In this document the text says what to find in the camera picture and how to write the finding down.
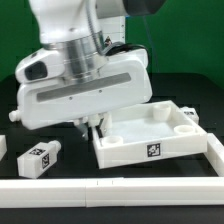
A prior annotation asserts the white front obstacle bar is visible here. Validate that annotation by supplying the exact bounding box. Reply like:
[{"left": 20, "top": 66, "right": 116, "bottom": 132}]
[{"left": 0, "top": 177, "right": 224, "bottom": 208}]

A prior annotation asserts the white obstacle bar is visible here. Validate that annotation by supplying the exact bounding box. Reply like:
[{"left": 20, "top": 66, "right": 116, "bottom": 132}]
[
  {"left": 0, "top": 177, "right": 224, "bottom": 208},
  {"left": 205, "top": 133, "right": 224, "bottom": 177},
  {"left": 0, "top": 135, "right": 7, "bottom": 160}
]

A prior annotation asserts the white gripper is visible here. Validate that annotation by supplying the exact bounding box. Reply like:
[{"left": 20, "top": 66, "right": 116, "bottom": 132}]
[{"left": 17, "top": 49, "right": 152, "bottom": 140}]

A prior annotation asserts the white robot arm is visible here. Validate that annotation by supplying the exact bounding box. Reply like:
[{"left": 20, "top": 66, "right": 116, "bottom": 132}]
[{"left": 15, "top": 0, "right": 166, "bottom": 130}]

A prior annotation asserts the white square table top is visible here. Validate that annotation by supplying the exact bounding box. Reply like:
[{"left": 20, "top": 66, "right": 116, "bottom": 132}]
[{"left": 92, "top": 101, "right": 207, "bottom": 169}]

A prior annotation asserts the white left obstacle bar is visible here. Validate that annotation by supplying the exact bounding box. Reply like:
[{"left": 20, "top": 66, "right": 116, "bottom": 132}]
[{"left": 0, "top": 135, "right": 7, "bottom": 160}]

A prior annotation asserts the white right obstacle bar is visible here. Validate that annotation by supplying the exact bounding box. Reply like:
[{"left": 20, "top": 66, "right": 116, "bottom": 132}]
[{"left": 205, "top": 133, "right": 224, "bottom": 177}]

